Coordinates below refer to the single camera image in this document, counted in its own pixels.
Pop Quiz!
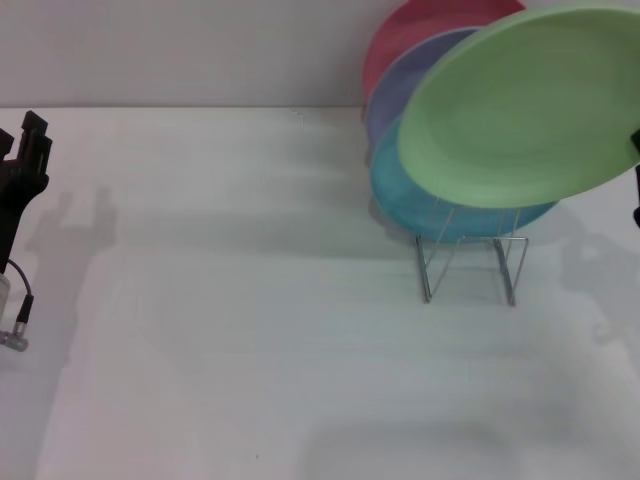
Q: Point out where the turquoise blue plate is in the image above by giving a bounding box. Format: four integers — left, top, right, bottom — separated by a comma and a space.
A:
369, 113, 562, 244

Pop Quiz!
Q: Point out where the metal wire plate rack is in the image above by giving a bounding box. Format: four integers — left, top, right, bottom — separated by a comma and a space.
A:
414, 199, 530, 306

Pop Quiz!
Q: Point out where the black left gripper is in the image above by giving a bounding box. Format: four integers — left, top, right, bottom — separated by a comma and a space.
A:
0, 110, 54, 275

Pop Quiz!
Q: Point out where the red plate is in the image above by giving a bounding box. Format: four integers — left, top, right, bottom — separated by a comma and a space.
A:
362, 0, 527, 109

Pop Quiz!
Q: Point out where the purple plate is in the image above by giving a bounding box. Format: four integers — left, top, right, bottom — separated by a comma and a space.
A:
364, 27, 482, 147

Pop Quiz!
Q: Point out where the green plate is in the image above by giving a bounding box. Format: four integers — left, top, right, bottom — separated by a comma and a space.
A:
398, 4, 640, 209

